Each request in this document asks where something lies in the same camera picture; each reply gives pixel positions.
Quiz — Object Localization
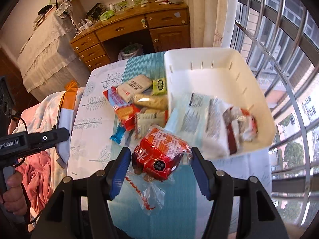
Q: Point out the wooden desk with drawers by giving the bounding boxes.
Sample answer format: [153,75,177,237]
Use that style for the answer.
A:
[69,2,191,71]

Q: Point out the person's left hand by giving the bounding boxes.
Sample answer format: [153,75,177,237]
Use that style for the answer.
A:
[0,170,28,216]

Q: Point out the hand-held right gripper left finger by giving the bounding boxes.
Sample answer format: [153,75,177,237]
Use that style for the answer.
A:
[31,147,132,239]

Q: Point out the dark brown snack packet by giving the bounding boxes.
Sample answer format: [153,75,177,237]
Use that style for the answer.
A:
[227,123,241,155]

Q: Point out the window with metal bars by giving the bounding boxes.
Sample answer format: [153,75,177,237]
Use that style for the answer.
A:
[230,0,319,229]

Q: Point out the pastel floral blanket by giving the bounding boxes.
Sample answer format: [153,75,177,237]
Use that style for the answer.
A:
[11,87,86,180]

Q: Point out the orange cracker packet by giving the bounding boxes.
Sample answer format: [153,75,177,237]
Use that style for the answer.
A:
[113,103,142,132]

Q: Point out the plastic bag under desk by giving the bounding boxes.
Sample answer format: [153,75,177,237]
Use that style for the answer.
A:
[118,43,144,61]

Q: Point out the white snack packet black text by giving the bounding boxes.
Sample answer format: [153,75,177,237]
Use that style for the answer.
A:
[116,75,153,103]

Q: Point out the white chargers with cables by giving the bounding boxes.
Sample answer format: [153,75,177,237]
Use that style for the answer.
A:
[76,21,93,31]

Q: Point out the clear wrapper red print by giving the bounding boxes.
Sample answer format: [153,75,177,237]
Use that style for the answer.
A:
[125,169,166,217]

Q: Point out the cabinet with white lace cover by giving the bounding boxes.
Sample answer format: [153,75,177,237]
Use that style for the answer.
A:
[16,12,90,102]

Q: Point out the white power strip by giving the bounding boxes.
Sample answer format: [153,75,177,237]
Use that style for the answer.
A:
[56,1,71,18]

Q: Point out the black round object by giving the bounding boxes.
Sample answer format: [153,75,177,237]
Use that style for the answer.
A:
[37,4,54,15]

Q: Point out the white packet red print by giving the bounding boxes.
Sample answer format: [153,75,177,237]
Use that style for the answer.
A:
[222,106,258,141]

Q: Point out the cream floral curtain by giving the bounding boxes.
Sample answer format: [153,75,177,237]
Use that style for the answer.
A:
[181,0,240,51]

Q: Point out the green tissue pack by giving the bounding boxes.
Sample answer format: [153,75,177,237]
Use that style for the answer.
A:
[100,10,115,21]

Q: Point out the green floral tray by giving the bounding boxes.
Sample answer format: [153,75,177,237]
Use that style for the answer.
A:
[115,0,147,11]

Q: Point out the small green snack packet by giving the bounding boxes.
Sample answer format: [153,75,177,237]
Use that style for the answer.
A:
[152,78,167,95]

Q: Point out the beige roll snack packet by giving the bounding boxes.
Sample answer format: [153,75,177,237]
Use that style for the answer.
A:
[133,93,168,110]

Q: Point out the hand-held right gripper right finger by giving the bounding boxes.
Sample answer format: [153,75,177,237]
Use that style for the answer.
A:
[190,146,289,239]

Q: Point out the orange and white snack packet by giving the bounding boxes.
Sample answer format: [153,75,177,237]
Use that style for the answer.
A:
[56,80,79,166]

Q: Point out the black cable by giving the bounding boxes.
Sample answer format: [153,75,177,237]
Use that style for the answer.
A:
[10,115,48,226]

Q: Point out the black patterned bag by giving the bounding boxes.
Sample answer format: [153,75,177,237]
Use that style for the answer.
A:
[85,3,106,23]

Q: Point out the white plastic storage bin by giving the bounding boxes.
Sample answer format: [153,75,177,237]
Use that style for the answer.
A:
[164,48,277,160]

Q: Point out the large pale printed snack packet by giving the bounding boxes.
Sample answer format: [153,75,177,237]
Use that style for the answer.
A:
[166,92,231,160]

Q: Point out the red snack packet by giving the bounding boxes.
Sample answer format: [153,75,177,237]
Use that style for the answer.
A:
[131,124,193,181]

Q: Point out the beige cracker packet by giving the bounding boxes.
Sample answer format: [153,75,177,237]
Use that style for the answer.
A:
[135,110,168,140]

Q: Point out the small blue snack packet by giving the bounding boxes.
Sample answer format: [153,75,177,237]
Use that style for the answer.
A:
[110,126,127,145]

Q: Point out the red and blue biscuit packet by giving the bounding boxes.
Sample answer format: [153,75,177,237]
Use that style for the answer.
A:
[103,87,132,110]

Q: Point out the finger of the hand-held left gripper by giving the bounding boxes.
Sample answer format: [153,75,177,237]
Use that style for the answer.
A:
[26,127,70,152]

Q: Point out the dark wooden cabinet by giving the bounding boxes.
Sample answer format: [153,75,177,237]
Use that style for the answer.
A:
[0,47,25,110]

